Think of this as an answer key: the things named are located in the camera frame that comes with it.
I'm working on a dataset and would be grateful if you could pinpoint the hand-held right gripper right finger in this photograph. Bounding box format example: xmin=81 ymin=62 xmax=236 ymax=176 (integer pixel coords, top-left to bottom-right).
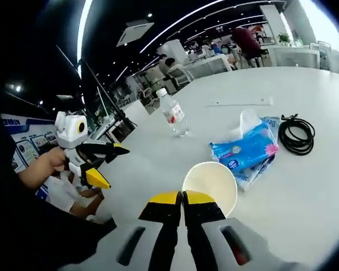
xmin=182 ymin=190 xmax=303 ymax=271

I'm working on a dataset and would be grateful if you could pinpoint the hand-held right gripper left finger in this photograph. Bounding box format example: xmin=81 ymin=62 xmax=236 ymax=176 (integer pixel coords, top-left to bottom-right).
xmin=81 ymin=191 xmax=183 ymax=271

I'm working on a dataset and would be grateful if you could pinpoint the white paper cup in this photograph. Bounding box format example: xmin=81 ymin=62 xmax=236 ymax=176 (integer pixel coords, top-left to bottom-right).
xmin=181 ymin=161 xmax=238 ymax=218

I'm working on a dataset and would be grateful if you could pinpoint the clear packet with blue pad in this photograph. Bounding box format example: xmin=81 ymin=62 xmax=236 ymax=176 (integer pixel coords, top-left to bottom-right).
xmin=234 ymin=115 xmax=282 ymax=193

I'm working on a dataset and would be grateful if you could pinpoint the clear plastic water bottle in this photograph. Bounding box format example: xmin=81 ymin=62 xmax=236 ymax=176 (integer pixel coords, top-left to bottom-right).
xmin=155 ymin=88 xmax=190 ymax=138

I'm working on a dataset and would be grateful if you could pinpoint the blue tissue pack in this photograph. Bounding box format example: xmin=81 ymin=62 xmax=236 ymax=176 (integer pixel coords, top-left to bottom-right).
xmin=208 ymin=108 xmax=280 ymax=176

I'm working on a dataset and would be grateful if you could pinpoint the black cable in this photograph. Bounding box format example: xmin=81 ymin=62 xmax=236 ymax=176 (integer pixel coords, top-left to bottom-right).
xmin=279 ymin=113 xmax=316 ymax=155

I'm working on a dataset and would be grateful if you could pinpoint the person's left hand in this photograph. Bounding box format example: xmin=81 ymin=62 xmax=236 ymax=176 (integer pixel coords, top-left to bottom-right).
xmin=33 ymin=146 xmax=71 ymax=176

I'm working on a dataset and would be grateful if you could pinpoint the black tripod stand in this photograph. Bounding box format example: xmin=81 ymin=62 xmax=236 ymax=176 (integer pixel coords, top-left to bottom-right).
xmin=56 ymin=45 xmax=138 ymax=142

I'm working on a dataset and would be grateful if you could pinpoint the person's black clothing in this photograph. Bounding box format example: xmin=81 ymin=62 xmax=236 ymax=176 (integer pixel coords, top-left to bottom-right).
xmin=0 ymin=180 xmax=116 ymax=271

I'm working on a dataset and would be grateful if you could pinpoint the white mesh office chair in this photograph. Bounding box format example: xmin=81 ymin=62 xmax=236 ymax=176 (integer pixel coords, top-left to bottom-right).
xmin=168 ymin=69 xmax=194 ymax=91

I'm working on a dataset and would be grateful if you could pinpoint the ceiling air conditioner vent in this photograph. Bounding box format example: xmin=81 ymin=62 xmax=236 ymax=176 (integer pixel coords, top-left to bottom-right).
xmin=115 ymin=21 xmax=155 ymax=47

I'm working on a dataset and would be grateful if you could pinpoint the white table socket panel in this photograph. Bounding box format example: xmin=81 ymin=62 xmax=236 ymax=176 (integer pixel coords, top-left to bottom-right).
xmin=205 ymin=97 xmax=274 ymax=108

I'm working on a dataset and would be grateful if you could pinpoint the white office desk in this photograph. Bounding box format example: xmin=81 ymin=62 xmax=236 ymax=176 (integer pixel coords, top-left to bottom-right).
xmin=272 ymin=46 xmax=321 ymax=68
xmin=183 ymin=53 xmax=232 ymax=78

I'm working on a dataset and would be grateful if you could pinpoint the green potted plant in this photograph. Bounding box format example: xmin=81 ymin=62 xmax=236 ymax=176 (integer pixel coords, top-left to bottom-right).
xmin=277 ymin=32 xmax=292 ymax=46

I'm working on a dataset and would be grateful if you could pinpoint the blue wall poster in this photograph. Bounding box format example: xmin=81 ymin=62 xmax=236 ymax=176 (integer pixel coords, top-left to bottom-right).
xmin=0 ymin=112 xmax=60 ymax=173

